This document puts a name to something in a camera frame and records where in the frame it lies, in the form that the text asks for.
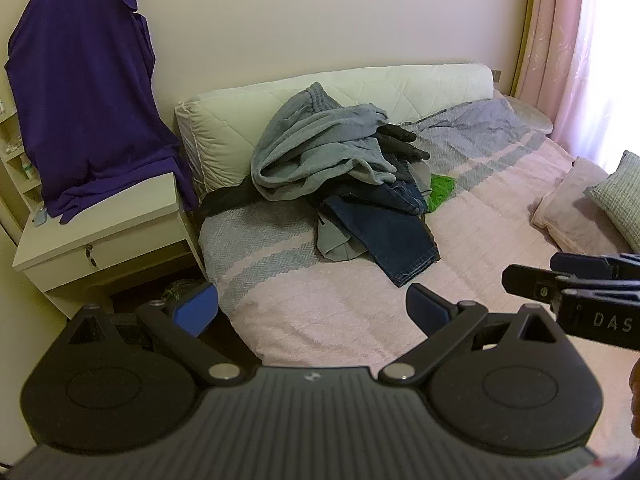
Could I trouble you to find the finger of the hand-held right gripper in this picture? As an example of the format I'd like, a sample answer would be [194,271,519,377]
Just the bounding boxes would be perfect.
[501,264,640,306]
[550,252,640,281]

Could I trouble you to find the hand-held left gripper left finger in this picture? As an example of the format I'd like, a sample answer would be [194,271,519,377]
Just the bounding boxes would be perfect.
[67,282,248,391]

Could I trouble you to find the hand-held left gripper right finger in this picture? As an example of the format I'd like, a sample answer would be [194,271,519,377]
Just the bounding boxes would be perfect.
[377,282,561,391]

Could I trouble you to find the black garment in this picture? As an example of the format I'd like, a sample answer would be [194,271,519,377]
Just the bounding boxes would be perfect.
[200,177,261,218]

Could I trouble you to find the green knit garment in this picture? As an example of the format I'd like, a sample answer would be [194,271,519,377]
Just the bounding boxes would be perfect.
[252,81,401,201]

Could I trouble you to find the dark patterned object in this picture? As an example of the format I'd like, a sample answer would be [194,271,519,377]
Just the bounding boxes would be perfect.
[162,280,201,306]

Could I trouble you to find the pink pillow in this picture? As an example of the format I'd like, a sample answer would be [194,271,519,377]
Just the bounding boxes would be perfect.
[530,156,636,256]

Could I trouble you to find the blue jeans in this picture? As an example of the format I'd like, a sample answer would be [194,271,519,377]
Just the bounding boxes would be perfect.
[315,160,442,288]

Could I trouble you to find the white herringbone blanket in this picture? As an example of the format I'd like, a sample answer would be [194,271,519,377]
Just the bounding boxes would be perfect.
[197,95,640,461]

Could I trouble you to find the white nightstand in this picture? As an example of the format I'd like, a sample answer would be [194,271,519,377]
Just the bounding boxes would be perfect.
[12,172,208,321]

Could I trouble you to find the grey-green pillow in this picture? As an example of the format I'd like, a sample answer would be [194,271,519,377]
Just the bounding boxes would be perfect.
[585,150,640,253]

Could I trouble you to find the light grey garment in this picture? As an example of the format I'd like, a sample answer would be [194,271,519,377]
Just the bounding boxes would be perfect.
[316,210,371,262]

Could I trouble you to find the pale round cushion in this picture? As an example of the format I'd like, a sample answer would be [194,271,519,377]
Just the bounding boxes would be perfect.
[492,87,553,136]

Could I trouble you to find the dark grey garment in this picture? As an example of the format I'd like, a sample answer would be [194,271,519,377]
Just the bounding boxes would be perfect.
[377,124,432,161]

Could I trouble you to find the white quilted bed cushion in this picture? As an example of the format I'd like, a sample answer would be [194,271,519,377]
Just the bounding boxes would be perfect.
[174,62,496,196]

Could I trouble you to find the pink curtain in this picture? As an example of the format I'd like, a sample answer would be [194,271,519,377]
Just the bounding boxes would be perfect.
[515,0,640,181]

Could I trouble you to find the purple cloth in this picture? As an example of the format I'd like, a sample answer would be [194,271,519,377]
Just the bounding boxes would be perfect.
[4,0,200,225]

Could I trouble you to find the white shelf unit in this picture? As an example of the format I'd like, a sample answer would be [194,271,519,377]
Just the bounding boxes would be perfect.
[0,67,43,241]

